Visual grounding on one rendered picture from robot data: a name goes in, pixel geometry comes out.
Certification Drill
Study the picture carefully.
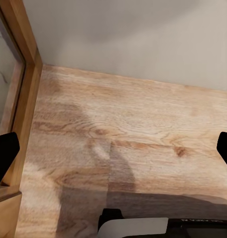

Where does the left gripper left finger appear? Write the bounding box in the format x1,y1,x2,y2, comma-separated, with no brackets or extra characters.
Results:
0,132,20,182

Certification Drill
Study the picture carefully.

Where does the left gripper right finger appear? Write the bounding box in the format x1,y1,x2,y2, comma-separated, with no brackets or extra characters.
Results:
217,132,227,164

